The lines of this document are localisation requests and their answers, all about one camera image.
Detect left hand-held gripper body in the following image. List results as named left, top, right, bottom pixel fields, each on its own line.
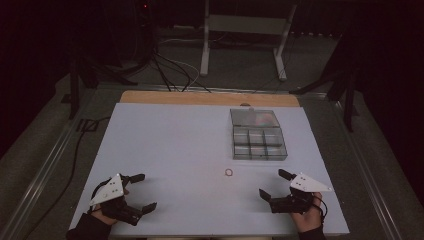
left=88, top=172, right=145, bottom=227

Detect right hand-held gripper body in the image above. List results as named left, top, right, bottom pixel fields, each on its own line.
left=269, top=171, right=334, bottom=215

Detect person's left hand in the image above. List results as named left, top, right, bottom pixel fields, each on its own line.
left=90, top=208, right=119, bottom=228

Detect person's right hand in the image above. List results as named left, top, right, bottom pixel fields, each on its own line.
left=289, top=191, right=324, bottom=234

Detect clear plastic compartment box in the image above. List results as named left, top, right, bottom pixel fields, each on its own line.
left=229, top=107, right=289, bottom=162

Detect white table cover board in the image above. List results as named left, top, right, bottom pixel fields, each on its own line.
left=68, top=102, right=350, bottom=238

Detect black tripod stand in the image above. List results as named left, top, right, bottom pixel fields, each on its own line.
left=60, top=54, right=138, bottom=121
left=289, top=31, right=362, bottom=133

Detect dark device with red light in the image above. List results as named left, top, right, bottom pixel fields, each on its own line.
left=133, top=0, right=158, bottom=29

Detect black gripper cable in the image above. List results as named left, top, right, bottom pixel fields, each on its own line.
left=313, top=195, right=330, bottom=223

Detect long black floor cable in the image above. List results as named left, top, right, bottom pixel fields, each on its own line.
left=22, top=115, right=112, bottom=240

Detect metal floor rail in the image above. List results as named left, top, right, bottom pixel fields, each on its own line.
left=0, top=87, right=98, bottom=240
left=333, top=99, right=403, bottom=240

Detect black floor cables bundle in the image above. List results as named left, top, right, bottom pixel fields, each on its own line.
left=150, top=49, right=212, bottom=93

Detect white floor cable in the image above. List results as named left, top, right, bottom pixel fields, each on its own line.
left=159, top=37, right=201, bottom=92

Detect white metal stand frame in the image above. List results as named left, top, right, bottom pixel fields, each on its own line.
left=199, top=0, right=300, bottom=82

